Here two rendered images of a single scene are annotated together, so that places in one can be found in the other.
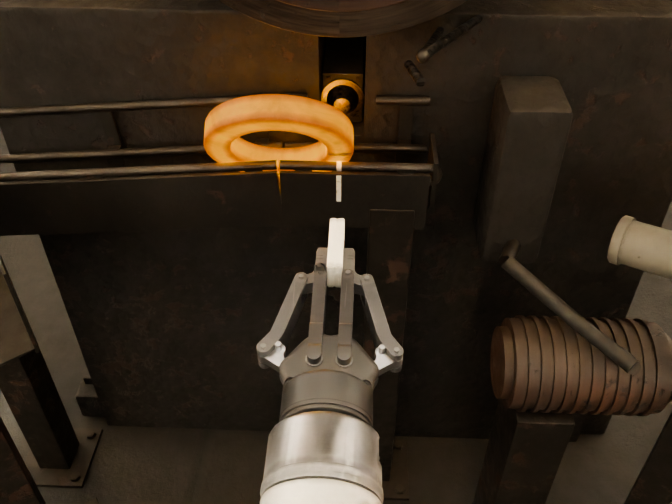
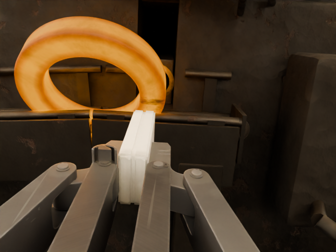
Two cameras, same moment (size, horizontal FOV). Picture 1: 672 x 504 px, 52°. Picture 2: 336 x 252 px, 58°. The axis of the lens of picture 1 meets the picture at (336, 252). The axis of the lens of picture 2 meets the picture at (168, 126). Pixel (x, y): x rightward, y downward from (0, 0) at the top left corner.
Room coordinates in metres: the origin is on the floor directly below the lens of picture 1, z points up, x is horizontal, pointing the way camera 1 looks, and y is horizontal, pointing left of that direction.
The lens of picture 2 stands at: (0.34, -0.01, 0.81)
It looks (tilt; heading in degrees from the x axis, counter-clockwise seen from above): 17 degrees down; 357
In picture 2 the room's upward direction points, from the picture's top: 3 degrees clockwise
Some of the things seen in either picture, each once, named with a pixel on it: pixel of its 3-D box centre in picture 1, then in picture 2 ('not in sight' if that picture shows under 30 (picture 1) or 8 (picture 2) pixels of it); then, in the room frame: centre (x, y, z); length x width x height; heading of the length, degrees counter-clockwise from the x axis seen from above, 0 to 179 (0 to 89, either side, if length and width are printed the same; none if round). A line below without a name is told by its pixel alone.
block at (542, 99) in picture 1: (517, 172); (311, 138); (0.76, -0.24, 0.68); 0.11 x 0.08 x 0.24; 178
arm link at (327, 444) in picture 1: (323, 466); not in sight; (0.29, 0.01, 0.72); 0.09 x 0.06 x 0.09; 88
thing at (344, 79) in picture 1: (345, 52); (159, 71); (1.00, -0.02, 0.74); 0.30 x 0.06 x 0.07; 178
